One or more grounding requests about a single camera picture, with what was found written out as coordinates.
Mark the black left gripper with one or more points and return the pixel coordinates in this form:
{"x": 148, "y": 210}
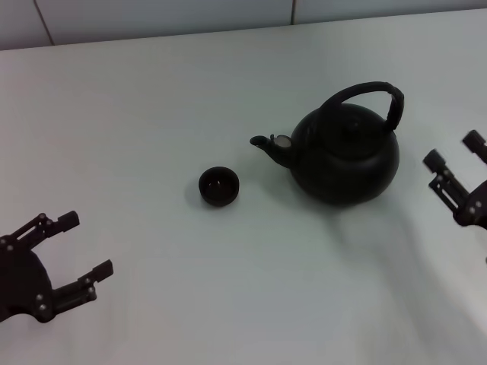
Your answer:
{"x": 23, "y": 281}

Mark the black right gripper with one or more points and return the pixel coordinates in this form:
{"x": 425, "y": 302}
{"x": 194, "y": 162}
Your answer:
{"x": 477, "y": 209}

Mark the black teapot lid with knob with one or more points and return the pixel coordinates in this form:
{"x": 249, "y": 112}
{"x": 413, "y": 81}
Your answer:
{"x": 352, "y": 129}

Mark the small black teacup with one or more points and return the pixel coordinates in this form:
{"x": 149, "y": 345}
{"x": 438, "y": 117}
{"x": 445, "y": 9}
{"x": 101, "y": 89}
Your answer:
{"x": 218, "y": 188}

